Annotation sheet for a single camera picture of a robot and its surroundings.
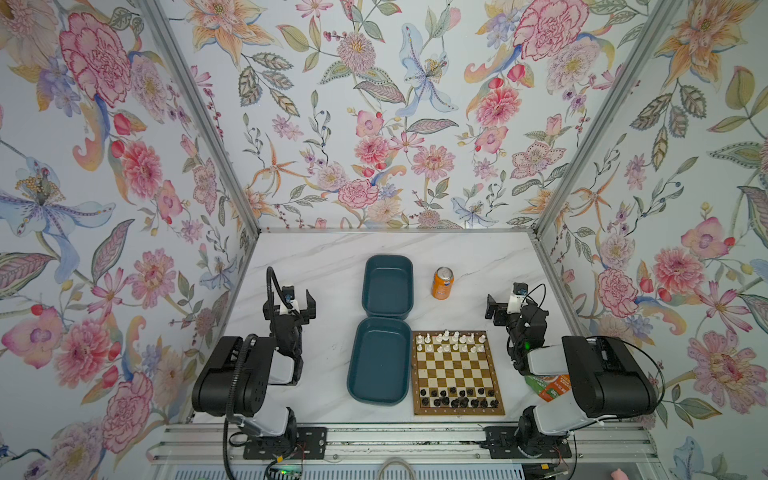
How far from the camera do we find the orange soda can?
37.4 inches

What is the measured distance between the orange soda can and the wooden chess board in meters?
0.14

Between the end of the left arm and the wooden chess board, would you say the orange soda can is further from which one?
the end of the left arm

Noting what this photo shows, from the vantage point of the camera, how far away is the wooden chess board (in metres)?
0.80
